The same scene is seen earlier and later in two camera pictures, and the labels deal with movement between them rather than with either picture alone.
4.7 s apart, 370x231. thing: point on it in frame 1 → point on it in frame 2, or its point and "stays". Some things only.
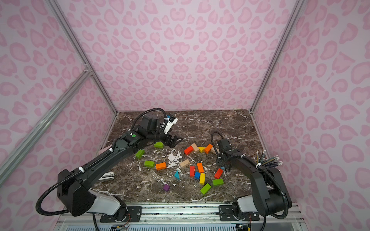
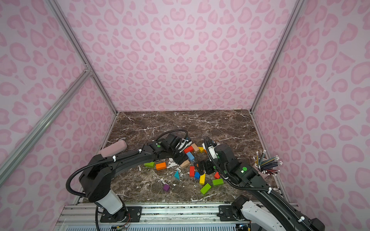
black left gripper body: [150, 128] → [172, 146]
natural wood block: [184, 162] stays
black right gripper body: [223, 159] → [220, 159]
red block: [191, 171] stays
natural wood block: [195, 148] stays
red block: [189, 150] stays
